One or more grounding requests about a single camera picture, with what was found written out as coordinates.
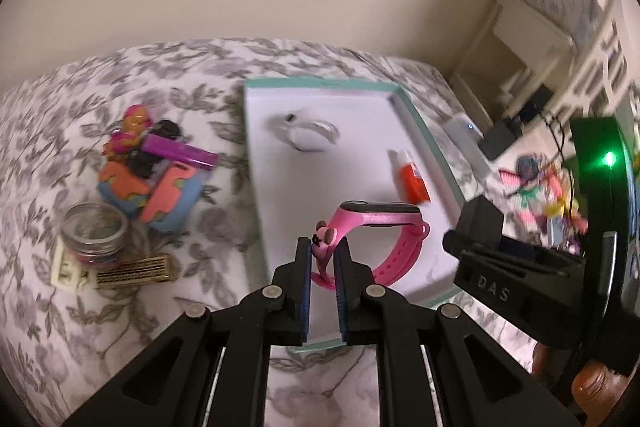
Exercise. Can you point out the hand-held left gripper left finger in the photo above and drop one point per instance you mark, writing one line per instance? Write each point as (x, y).
(304, 287)

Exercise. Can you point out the person's right hand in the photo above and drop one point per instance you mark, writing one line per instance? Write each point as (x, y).
(597, 384)

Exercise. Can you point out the gold slotted metal piece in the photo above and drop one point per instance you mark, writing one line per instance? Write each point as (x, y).
(135, 273)

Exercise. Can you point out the small black object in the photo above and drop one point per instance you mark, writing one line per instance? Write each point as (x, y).
(167, 128)

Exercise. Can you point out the white tray with teal rim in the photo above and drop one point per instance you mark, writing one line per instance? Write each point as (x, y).
(320, 177)

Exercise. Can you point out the orange and pink toy figure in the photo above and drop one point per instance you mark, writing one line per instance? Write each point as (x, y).
(132, 122)

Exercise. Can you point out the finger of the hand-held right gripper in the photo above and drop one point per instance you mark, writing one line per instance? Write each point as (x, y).
(480, 219)

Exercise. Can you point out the purple lighter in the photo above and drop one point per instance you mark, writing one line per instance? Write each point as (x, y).
(175, 150)

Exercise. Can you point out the pink wristwatch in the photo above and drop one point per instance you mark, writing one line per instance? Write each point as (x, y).
(395, 252)

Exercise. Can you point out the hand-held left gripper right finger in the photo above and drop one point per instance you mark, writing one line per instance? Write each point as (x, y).
(342, 292)

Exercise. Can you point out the orange and blue toy block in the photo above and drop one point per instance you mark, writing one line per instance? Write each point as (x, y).
(120, 192)
(170, 202)

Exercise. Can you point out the white power bank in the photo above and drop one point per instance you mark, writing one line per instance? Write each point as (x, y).
(462, 137)

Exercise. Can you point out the pink and white woven mat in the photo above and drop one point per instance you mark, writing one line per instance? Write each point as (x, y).
(530, 212)

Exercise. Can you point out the glass jar with metal lid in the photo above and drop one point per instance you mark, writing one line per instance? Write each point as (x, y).
(95, 232)

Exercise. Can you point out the white outlet plate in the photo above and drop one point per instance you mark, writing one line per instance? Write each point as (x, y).
(62, 274)

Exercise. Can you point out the white shelf unit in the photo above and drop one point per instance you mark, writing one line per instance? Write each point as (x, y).
(530, 47)

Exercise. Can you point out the black power bank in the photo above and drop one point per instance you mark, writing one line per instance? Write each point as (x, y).
(495, 142)

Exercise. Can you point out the orange glue tube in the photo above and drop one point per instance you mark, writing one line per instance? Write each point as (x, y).
(412, 182)

